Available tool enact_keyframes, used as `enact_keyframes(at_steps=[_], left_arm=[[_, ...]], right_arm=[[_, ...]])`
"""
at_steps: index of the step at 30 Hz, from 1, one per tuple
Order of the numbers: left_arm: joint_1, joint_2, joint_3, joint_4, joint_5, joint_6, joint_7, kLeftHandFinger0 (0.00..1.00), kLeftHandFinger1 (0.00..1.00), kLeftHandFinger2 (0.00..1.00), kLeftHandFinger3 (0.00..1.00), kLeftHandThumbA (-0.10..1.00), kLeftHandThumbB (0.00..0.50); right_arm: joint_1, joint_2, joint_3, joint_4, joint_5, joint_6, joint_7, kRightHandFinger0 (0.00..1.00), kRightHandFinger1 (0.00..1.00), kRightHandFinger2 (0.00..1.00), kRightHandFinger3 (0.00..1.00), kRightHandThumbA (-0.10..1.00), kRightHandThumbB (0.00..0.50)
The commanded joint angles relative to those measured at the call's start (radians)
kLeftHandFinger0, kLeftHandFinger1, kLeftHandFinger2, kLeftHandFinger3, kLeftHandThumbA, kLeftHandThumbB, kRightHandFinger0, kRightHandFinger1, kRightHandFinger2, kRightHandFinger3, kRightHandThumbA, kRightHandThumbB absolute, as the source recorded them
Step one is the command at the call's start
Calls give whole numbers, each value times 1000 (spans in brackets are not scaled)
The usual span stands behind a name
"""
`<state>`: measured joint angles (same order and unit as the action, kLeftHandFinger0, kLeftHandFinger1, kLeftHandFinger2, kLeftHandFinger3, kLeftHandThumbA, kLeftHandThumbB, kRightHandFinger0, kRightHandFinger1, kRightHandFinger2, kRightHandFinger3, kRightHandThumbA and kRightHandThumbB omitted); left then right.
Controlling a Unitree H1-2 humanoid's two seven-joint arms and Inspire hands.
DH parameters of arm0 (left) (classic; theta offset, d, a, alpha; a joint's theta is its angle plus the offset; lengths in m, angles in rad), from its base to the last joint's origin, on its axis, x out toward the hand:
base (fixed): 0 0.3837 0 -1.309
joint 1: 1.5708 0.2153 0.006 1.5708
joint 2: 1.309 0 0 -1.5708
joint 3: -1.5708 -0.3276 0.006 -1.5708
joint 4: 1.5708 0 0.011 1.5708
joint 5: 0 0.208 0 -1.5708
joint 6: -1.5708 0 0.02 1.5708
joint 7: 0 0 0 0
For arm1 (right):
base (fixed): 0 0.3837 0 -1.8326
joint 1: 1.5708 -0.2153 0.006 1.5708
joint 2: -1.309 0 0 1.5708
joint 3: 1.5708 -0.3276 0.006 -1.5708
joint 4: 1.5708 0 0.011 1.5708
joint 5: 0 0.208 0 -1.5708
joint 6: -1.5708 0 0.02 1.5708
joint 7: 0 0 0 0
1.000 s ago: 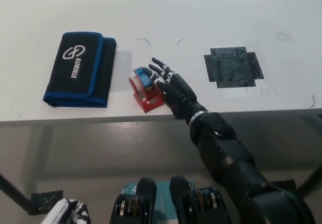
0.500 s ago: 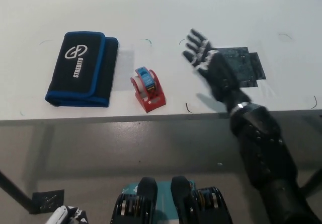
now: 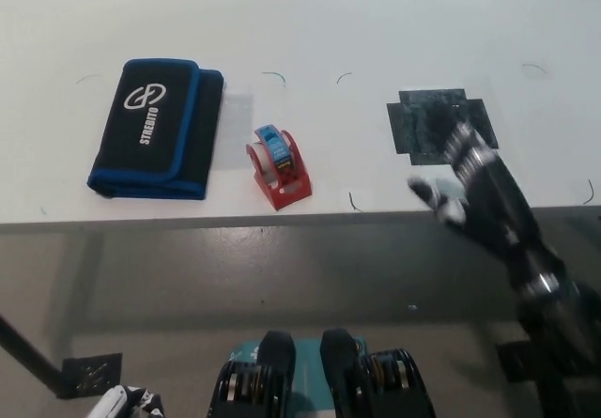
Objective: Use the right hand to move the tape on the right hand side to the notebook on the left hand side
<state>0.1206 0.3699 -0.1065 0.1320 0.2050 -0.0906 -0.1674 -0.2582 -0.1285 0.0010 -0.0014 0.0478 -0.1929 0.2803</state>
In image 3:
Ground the black table leg with foot plate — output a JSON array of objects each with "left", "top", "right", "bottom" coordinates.
[
  {"left": 496, "top": 341, "right": 534, "bottom": 385},
  {"left": 0, "top": 313, "right": 124, "bottom": 399}
]

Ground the red tape dispenser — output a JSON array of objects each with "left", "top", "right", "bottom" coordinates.
[{"left": 245, "top": 125, "right": 313, "bottom": 212}]

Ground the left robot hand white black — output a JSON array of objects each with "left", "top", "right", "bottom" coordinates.
[{"left": 86, "top": 383, "right": 166, "bottom": 418}]

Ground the black pouch with blue trim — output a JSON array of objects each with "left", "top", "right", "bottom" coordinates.
[{"left": 85, "top": 58, "right": 225, "bottom": 200}]

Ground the black tape patch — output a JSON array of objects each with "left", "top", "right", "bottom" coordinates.
[{"left": 386, "top": 87, "right": 500, "bottom": 167}]

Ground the black robot body block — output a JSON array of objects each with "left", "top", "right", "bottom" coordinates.
[
  {"left": 318, "top": 328, "right": 434, "bottom": 418},
  {"left": 206, "top": 330, "right": 297, "bottom": 418}
]

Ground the right robot hand black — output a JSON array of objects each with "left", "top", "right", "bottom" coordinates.
[{"left": 406, "top": 120, "right": 567, "bottom": 300}]

